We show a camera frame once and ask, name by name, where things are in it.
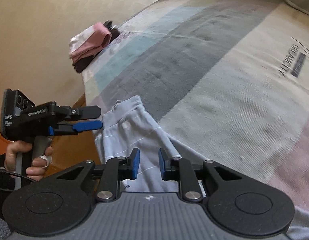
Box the black sleeved left forearm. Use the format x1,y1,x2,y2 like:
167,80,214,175
0,152,18,221

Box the dark folded garment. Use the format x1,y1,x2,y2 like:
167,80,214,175
69,21,120,73

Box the pink folded towel stack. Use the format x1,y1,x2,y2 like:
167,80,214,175
69,22,112,64

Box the person left hand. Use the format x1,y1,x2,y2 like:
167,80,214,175
4,140,48,181

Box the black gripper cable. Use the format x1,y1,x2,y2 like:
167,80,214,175
0,167,38,183

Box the grey striped pants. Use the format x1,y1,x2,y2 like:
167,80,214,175
94,94,309,240

